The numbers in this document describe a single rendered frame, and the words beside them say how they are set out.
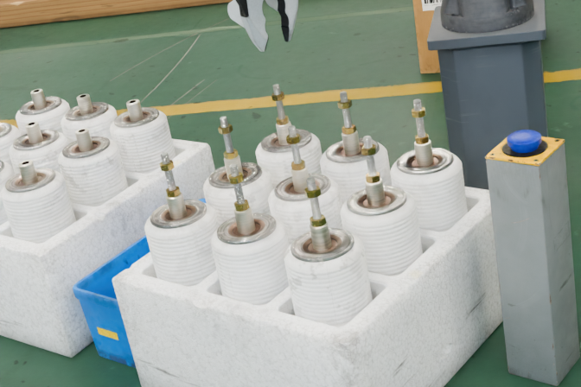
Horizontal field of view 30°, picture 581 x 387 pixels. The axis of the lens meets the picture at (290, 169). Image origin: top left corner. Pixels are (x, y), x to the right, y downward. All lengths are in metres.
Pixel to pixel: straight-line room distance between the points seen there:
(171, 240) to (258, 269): 0.13
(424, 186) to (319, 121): 0.91
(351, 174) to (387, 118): 0.79
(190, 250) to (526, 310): 0.43
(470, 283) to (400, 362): 0.18
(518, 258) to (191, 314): 0.41
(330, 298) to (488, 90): 0.64
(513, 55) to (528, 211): 0.51
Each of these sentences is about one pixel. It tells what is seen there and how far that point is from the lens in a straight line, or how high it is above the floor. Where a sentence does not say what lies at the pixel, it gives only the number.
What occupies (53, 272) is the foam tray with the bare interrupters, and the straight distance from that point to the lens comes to 1.62.
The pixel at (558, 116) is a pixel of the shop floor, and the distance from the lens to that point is 2.18.
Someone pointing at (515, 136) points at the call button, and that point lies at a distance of 1.30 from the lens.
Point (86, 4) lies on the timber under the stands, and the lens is 3.47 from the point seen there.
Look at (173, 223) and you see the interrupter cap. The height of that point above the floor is 0.25.
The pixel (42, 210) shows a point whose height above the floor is 0.22.
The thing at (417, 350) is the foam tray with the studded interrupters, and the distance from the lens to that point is 1.36.
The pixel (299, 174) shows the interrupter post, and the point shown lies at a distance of 1.41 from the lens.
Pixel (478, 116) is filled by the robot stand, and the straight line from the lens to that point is 1.81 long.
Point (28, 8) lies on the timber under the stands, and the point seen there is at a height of 0.06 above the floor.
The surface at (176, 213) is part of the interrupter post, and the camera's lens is 1.42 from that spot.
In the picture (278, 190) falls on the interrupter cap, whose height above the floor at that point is 0.25.
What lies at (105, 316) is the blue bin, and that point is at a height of 0.08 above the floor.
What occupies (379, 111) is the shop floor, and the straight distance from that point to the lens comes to 2.30.
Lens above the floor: 0.87
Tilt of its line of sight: 24 degrees down
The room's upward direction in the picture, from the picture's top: 11 degrees counter-clockwise
